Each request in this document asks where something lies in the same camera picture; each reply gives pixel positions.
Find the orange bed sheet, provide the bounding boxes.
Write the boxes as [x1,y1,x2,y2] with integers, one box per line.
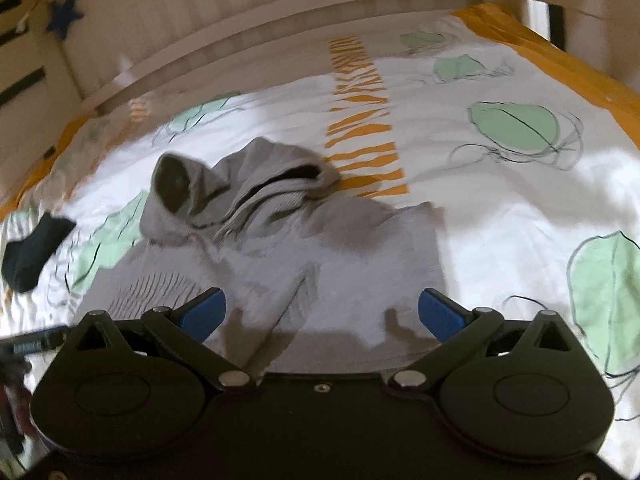
[452,2,640,126]

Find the dark sock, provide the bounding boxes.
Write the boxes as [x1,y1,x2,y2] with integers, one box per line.
[1,212,77,293]

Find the grey knit sweater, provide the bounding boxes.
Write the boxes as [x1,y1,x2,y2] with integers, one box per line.
[107,136,448,376]

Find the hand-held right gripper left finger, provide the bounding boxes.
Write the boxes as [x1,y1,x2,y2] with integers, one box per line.
[66,287,258,392]

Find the white slatted bed end panel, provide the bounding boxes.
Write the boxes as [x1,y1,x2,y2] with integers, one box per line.
[0,0,83,201]

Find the white wooden bed frame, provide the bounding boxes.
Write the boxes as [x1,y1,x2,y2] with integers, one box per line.
[75,0,640,116]

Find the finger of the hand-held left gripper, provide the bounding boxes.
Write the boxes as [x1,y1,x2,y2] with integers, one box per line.
[0,326,70,358]

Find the blue star decoration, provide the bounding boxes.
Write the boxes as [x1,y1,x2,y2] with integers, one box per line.
[47,0,83,41]

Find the white leaf-print duvet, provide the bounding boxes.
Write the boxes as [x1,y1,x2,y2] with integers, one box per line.
[0,2,640,461]

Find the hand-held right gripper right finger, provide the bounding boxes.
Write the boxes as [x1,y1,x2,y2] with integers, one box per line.
[389,287,577,392]

